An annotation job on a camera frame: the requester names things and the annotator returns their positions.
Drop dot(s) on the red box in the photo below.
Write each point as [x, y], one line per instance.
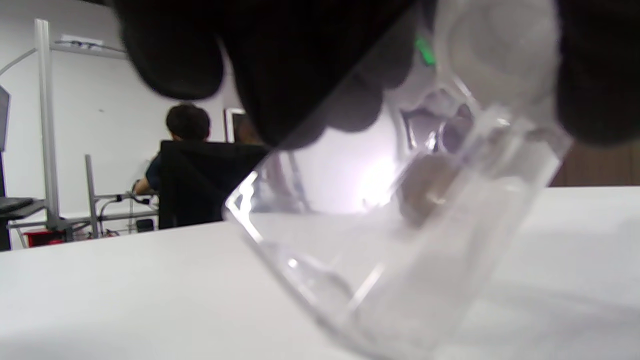
[42, 237]

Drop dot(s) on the dark wall screen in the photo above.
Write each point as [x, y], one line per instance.
[4, 117]

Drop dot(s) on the white metal frame post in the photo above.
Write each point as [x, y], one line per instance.
[47, 125]

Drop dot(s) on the grey metal rack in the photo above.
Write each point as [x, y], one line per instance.
[90, 200]

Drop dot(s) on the white framed monitor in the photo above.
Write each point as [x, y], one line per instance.
[235, 125]

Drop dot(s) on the person's left hand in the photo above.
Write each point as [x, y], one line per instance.
[280, 60]

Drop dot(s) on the clear glass coffee jar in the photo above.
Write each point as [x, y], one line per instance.
[410, 260]

